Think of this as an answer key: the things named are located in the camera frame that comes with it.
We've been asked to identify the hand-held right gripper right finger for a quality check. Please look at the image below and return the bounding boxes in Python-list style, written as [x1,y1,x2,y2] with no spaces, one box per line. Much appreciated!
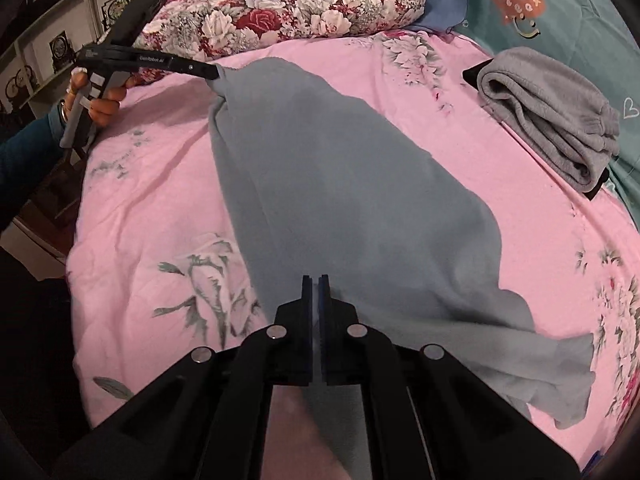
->
[318,274,584,480]

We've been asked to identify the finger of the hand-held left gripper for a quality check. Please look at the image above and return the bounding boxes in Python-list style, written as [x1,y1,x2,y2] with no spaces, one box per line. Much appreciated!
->
[170,58,224,81]

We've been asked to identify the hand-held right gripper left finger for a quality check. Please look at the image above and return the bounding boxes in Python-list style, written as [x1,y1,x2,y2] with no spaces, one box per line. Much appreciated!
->
[50,275,314,480]

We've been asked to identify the blue-grey pants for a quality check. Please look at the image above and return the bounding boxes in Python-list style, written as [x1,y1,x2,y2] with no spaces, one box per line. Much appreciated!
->
[207,56,609,480]

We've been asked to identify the person's left forearm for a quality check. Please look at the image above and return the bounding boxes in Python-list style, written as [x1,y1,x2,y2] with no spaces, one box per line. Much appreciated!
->
[0,109,68,233]

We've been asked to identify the folded grey pants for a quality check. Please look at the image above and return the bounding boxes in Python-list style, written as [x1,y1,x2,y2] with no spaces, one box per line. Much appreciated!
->
[475,46,622,194]

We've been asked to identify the person's left hand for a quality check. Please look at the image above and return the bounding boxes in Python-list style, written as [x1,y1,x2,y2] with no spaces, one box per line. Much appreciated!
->
[65,67,145,129]

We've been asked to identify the set of framed pictures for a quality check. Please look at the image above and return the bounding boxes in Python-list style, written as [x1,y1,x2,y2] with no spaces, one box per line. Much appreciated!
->
[0,0,261,111]

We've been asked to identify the floral red white pillow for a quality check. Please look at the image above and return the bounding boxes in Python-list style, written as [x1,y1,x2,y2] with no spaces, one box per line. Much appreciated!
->
[125,0,429,86]

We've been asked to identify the pink floral bedsheet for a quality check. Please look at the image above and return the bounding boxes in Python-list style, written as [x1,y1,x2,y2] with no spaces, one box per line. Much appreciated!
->
[65,29,640,467]

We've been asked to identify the dark wooden cabinet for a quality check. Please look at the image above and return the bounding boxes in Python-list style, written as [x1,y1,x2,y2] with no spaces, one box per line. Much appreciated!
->
[0,152,91,273]

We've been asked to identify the teal printed blanket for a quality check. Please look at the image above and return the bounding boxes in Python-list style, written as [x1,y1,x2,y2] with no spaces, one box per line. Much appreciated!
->
[450,0,640,226]

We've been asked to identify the white wall shelf unit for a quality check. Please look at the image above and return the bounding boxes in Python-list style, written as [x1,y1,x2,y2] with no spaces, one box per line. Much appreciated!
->
[0,0,171,118]

